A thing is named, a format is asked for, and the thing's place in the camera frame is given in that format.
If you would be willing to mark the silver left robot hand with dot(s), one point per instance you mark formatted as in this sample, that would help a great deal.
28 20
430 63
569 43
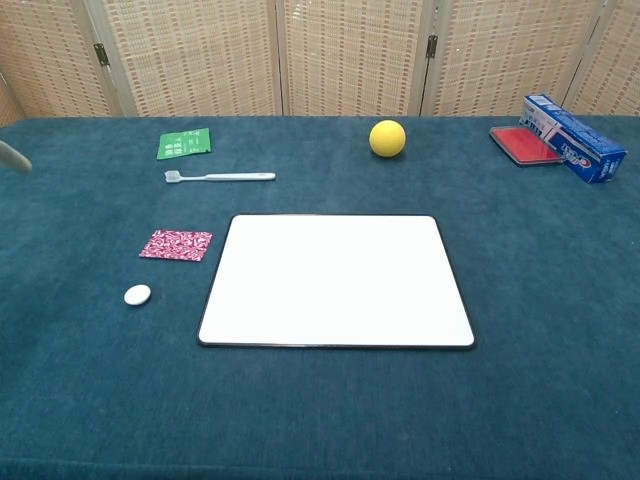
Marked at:
14 161

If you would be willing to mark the white round ball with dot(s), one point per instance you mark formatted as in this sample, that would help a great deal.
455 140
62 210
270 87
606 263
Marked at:
137 294

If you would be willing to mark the pink patterned card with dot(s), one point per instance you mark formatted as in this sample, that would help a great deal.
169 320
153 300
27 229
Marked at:
176 245

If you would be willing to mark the white rectangular board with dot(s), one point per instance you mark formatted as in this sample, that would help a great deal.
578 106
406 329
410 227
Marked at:
335 282

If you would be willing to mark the green sachet packet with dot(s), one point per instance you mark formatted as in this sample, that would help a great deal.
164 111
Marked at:
183 144

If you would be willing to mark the white toothbrush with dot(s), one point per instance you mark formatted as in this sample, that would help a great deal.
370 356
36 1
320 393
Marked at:
225 176

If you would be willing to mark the woven bamboo folding screen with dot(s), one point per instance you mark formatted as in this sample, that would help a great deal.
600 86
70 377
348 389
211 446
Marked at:
350 55

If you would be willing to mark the yellow foam ball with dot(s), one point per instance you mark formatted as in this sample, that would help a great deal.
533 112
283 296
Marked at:
387 138

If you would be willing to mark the teal tablecloth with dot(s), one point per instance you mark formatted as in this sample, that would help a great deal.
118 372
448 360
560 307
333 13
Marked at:
320 400

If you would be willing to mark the red ink pad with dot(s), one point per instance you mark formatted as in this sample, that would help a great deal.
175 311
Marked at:
522 146

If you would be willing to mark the blue toothpaste box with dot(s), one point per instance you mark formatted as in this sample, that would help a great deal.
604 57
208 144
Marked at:
580 142

